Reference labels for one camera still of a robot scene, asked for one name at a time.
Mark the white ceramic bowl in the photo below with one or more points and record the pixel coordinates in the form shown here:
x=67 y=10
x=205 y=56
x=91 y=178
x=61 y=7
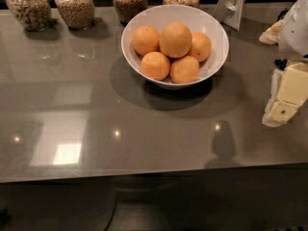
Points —
x=197 y=21

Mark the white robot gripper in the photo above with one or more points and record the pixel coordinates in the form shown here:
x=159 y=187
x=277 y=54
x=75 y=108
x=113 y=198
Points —
x=295 y=33

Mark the orange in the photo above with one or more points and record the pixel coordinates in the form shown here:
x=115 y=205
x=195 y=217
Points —
x=145 y=40
x=175 y=40
x=155 y=65
x=201 y=47
x=184 y=70

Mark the far left glass jar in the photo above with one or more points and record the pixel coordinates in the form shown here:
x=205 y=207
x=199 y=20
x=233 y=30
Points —
x=33 y=15

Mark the white standing card holder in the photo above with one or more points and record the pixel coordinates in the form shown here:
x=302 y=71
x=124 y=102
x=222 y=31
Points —
x=229 y=12

